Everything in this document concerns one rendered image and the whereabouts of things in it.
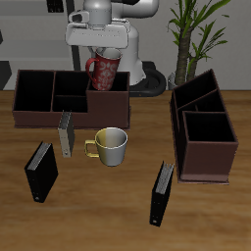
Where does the yellow and white mug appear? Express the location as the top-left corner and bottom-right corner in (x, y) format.
(83, 126), (129, 168)

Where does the red patterned mug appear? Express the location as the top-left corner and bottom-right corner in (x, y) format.
(84, 47), (123, 92)

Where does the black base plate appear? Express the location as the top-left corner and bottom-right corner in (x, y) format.
(128, 61), (168, 98)

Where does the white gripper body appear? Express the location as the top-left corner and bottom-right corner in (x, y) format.
(65, 24), (129, 50)

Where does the dark brown desk caddy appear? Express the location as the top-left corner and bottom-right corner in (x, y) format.
(12, 69), (132, 130)
(169, 68), (240, 186)

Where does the green pot plant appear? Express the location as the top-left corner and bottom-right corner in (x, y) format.
(167, 0), (231, 91)

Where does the grey book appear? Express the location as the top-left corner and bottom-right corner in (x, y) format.
(57, 110), (75, 159)

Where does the black book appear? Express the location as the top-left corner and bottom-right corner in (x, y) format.
(24, 140), (60, 204)
(149, 160), (176, 227)

